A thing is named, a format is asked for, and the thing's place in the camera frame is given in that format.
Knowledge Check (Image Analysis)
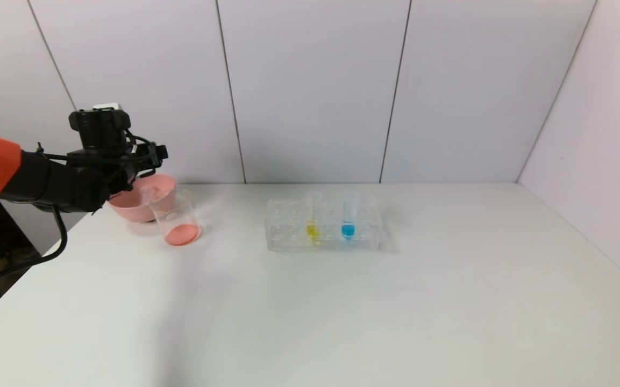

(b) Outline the clear plastic test tube rack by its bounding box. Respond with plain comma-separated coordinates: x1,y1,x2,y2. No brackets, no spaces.
265,198,383,251

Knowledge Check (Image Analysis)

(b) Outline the black background furniture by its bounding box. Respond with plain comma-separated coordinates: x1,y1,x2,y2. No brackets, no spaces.
0,202,41,264

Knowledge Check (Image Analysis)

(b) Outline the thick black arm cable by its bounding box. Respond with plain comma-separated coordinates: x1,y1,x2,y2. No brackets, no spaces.
0,207,68,291

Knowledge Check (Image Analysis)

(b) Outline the yellow pigment test tube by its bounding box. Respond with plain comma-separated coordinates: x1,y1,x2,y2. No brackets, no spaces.
307,190,323,243

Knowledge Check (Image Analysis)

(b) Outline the blue pigment test tube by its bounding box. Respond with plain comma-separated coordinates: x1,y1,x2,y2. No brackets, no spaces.
342,190,359,241

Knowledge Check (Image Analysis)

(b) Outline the pink bowl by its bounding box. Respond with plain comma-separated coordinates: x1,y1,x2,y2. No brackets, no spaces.
107,174,177,223

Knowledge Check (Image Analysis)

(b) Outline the clear glass beaker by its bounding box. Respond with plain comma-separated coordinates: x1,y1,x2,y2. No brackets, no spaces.
148,187,201,247

